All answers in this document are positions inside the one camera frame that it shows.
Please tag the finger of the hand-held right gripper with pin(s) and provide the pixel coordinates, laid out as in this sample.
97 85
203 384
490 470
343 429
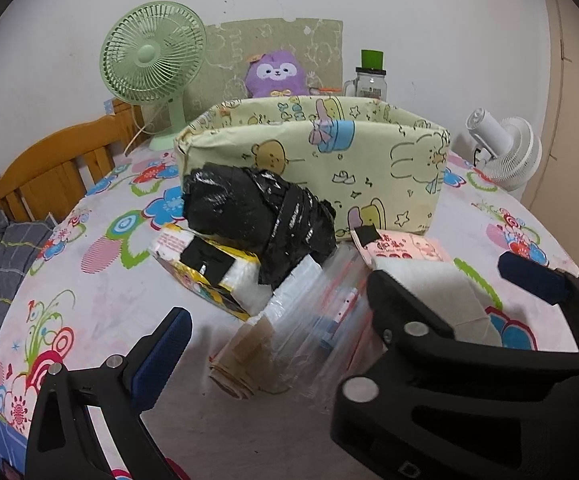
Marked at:
399 320
534 277

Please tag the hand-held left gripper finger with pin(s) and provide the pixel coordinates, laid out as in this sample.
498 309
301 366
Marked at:
167 347

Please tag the white soft cloth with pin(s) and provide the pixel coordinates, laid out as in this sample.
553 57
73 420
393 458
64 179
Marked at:
434 280

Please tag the yellow cartoon fabric storage box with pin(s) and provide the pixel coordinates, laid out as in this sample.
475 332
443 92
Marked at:
369 170

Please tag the black plastic bag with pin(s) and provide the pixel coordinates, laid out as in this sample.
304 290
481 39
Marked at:
249 210

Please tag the pink wet wipes pack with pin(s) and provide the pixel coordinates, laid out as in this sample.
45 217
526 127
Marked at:
409 247

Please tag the beige cloth roll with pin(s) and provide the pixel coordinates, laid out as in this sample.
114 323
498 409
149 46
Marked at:
242 365

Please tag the clear plastic zip bag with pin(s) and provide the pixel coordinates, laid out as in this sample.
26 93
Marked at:
309 342

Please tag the yellow printed tissue pack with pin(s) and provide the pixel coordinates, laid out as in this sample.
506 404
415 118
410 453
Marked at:
189 255

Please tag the floral printed tablecloth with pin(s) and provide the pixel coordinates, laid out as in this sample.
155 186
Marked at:
94 280

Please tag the white plastic pack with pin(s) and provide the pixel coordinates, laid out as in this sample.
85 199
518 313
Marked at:
294 285

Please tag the white desk fan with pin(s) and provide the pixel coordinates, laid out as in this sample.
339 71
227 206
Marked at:
512 155

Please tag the grey plaid blanket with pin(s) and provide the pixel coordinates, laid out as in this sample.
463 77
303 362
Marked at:
4 260

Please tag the wooden bed headboard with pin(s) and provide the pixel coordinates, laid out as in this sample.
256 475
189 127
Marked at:
49 170

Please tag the glass jar with green lid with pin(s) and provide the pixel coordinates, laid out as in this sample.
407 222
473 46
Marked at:
369 85

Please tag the orange thin stick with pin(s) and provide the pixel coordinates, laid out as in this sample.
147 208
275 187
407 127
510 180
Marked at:
327 89

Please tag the purple plush toy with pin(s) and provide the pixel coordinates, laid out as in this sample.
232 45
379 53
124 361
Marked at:
274 74

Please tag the green desk fan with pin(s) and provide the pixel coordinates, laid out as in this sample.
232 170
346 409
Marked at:
147 55

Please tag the beige printed cardboard sheet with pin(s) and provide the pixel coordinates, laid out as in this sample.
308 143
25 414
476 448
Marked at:
229 50

